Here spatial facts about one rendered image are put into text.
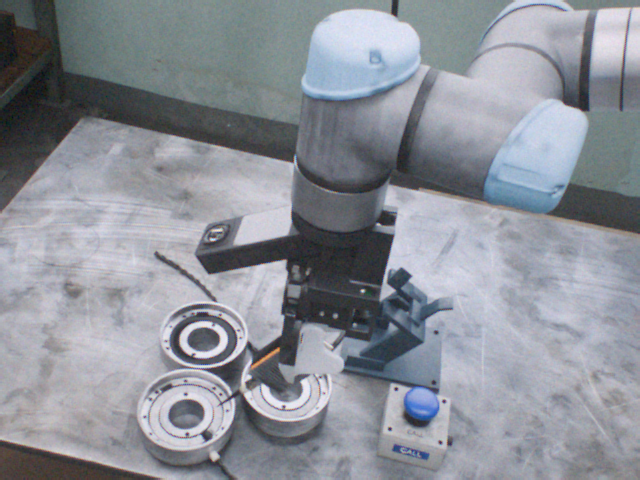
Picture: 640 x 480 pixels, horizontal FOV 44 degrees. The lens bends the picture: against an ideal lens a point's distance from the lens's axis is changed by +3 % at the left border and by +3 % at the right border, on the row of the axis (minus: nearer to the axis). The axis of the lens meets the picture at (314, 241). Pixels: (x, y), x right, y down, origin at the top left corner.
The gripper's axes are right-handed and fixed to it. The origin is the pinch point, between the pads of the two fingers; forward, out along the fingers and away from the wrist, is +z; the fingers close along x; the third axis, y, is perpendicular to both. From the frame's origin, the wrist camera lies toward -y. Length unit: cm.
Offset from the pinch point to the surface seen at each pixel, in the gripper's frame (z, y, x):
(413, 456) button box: 14.9, 15.3, 2.3
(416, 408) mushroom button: 9.4, 14.4, 4.5
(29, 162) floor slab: 97, -99, 137
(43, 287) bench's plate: 16.7, -33.8, 17.6
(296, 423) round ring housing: 13.2, 1.9, 2.1
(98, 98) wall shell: 93, -90, 173
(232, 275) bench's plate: 16.7, -11.1, 26.2
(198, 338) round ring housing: 15.8, -12.4, 13.4
